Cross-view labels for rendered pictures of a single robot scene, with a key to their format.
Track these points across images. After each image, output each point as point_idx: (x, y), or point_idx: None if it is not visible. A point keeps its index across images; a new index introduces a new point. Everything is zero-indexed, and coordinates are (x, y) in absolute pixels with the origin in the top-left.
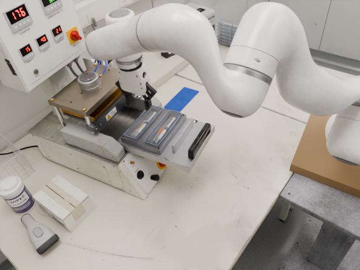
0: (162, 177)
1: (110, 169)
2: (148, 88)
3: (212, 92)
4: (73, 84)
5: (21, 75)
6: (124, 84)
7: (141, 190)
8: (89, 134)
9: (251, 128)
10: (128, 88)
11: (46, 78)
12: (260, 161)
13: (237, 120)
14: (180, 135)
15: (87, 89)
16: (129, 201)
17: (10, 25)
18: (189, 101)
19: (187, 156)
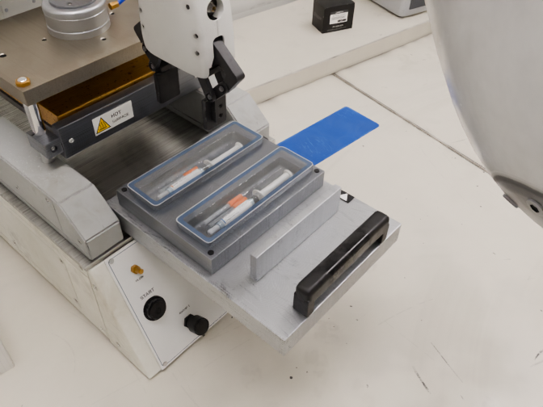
0: (220, 325)
1: (73, 270)
2: (220, 59)
3: (492, 19)
4: (38, 14)
5: None
6: (152, 32)
7: (148, 351)
8: (37, 161)
9: (495, 253)
10: (162, 45)
11: None
12: (503, 355)
13: (461, 220)
14: (288, 232)
15: (61, 31)
16: (109, 371)
17: None
18: (348, 143)
19: (292, 303)
